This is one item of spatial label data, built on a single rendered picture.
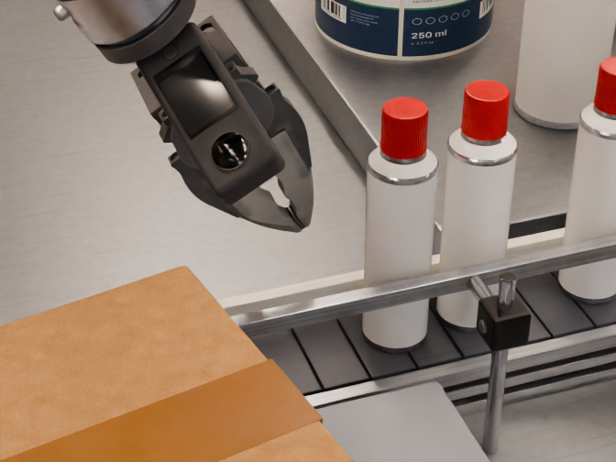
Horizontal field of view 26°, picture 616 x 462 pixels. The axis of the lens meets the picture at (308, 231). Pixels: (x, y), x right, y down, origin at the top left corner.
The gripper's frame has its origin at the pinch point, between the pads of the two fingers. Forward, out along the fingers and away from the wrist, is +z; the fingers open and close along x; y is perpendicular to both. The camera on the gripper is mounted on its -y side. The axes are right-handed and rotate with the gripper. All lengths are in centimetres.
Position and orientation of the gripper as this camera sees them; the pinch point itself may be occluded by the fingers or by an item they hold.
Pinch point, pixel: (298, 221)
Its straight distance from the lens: 95.9
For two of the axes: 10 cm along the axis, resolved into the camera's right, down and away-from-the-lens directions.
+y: -3.3, -5.4, 7.7
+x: -8.2, 5.7, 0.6
